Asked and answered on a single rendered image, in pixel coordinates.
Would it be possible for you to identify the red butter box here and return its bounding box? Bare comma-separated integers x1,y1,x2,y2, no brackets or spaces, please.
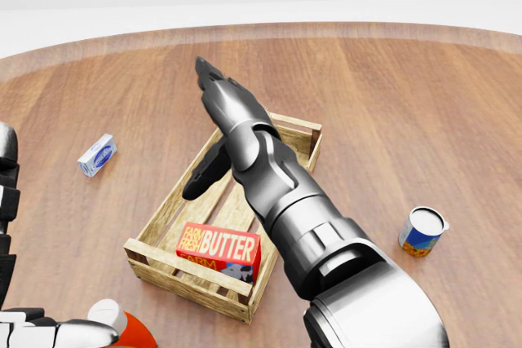
175,222,263,286

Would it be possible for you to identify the small white blue box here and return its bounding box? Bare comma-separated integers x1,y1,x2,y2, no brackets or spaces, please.
77,133,118,178

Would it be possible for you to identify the blue yellow tin can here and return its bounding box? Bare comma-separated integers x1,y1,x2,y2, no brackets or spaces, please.
398,205,450,259

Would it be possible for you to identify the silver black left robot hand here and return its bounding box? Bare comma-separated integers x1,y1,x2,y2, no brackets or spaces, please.
0,121,120,348

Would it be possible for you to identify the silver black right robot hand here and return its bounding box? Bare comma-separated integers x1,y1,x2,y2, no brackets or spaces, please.
181,55,323,222

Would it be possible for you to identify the wooden slat tray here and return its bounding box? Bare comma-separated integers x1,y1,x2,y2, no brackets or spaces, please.
123,111,324,325

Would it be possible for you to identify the orange bottle with white cap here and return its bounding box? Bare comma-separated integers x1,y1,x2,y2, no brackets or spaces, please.
86,297,158,348

